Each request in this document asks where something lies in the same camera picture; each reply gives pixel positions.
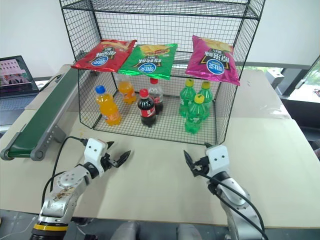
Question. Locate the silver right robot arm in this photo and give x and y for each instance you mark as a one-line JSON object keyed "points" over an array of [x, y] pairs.
{"points": [[237, 200]]}

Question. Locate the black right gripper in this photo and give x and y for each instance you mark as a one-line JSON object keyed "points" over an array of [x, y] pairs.
{"points": [[202, 166]]}

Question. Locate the orange soda bottle blue cap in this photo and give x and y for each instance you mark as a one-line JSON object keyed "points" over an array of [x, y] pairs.
{"points": [[109, 108]]}

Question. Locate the cola bottle red cap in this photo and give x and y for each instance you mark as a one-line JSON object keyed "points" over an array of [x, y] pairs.
{"points": [[157, 96], [147, 110]]}

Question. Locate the magenta potato chips bag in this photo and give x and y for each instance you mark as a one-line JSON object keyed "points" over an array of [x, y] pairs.
{"points": [[212, 62]]}

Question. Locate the open laptop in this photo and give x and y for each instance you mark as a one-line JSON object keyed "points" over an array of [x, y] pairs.
{"points": [[15, 75]]}

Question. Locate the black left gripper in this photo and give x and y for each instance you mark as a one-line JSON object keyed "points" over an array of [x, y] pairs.
{"points": [[108, 162]]}

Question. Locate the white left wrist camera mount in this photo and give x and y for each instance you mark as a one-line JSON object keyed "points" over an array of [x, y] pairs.
{"points": [[93, 152]]}

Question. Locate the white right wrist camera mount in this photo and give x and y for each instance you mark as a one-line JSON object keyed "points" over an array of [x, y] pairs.
{"points": [[217, 157]]}

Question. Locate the green conveyor belt grey frame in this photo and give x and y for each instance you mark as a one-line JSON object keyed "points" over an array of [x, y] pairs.
{"points": [[47, 112]]}

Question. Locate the green potato chips bag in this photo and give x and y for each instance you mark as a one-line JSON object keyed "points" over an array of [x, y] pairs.
{"points": [[147, 63]]}

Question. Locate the black background furniture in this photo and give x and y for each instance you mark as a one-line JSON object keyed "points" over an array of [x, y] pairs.
{"points": [[300, 110]]}

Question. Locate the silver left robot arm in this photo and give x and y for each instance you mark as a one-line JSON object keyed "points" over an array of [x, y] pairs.
{"points": [[65, 190]]}

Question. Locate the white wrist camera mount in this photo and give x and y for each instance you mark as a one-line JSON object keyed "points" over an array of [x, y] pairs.
{"points": [[93, 152], [217, 157]]}

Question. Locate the red potato chips bag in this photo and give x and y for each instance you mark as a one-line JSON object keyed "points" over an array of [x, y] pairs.
{"points": [[100, 58]]}

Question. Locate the green soda bottle yellow cap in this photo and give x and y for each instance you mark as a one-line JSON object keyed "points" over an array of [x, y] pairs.
{"points": [[195, 117], [207, 96], [186, 100]]}

